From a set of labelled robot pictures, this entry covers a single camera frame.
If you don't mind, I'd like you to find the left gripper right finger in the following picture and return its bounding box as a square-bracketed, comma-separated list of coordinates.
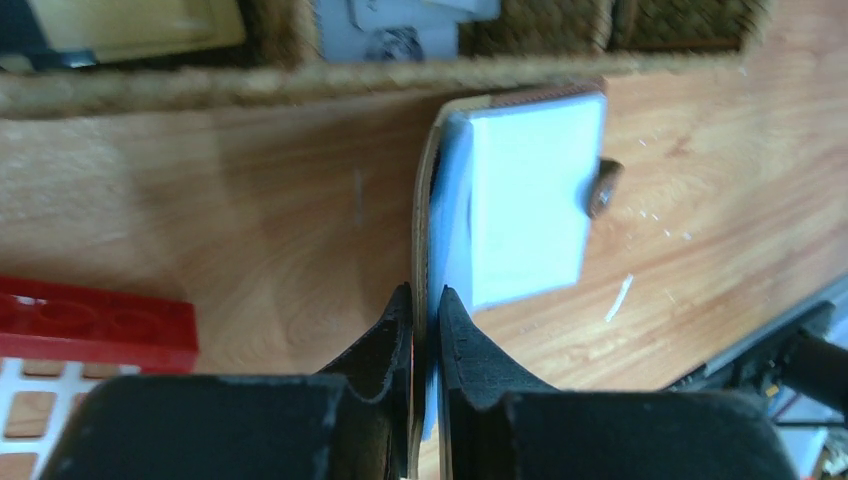
[437, 287, 557, 479]

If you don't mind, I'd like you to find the woven divided basket tray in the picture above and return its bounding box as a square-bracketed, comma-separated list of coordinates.
[1, 1, 773, 120]

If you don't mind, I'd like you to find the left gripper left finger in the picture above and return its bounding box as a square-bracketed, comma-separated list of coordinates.
[320, 283, 413, 479]

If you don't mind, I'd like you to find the silver grey card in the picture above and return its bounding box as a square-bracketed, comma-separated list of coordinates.
[312, 0, 501, 64]

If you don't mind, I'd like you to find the brown leather card holder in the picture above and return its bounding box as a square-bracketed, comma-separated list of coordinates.
[409, 79, 617, 454]

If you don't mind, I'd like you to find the gold credit card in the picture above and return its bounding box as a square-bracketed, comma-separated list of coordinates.
[1, 1, 247, 73]

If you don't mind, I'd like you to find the red plastic block tray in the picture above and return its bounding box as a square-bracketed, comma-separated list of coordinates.
[0, 275, 200, 480]

